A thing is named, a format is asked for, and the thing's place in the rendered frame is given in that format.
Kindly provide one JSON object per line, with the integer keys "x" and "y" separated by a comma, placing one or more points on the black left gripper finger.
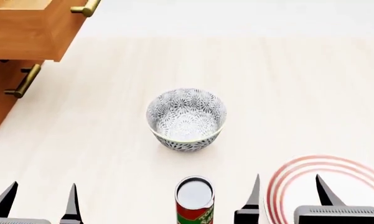
{"x": 3, "y": 203}
{"x": 72, "y": 207}

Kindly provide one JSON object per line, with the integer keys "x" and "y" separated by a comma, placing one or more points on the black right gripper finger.
{"x": 326, "y": 194}
{"x": 251, "y": 207}

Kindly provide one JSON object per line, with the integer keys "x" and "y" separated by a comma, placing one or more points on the white plate with red rings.
{"x": 275, "y": 186}

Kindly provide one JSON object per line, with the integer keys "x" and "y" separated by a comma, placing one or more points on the black white patterned bowl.
{"x": 186, "y": 121}

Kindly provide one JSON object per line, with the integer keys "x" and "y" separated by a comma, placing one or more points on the tomato sauce can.
{"x": 194, "y": 196}

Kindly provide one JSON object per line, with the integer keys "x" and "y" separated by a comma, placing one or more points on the wooden cabinet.
{"x": 0, "y": 105}

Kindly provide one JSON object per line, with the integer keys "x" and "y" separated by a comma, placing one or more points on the open wooden drawer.
{"x": 28, "y": 35}

